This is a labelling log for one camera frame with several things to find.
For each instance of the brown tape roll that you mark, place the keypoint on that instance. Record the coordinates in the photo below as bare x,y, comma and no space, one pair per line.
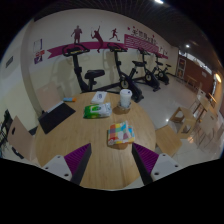
122,110

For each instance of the black exercise bike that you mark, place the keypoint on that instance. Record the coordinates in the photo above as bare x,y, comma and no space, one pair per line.
163,73
148,76
126,81
78,66

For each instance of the round ceiling light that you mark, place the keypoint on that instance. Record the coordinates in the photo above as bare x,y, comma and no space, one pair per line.
187,46

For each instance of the flat white box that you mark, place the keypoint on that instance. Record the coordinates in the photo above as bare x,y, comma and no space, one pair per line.
99,97

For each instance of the wooden shelf unit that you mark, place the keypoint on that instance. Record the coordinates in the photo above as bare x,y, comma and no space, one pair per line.
182,66

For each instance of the wall poster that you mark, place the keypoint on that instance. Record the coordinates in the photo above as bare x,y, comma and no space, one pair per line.
38,51

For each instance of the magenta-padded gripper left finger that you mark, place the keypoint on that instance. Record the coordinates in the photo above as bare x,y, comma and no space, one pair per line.
61,166

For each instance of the colourful checked towel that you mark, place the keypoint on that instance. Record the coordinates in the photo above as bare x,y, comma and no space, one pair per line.
120,133

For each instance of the green wet wipes pack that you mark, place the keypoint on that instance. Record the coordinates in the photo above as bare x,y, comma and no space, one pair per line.
97,110

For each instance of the beige wooden chair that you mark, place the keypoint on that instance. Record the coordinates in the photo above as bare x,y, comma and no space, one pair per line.
48,96
20,138

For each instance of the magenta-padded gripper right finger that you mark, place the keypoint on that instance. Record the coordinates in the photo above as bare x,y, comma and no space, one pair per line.
163,165

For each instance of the blue and orange marker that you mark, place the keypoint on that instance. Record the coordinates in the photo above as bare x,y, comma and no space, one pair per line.
69,99

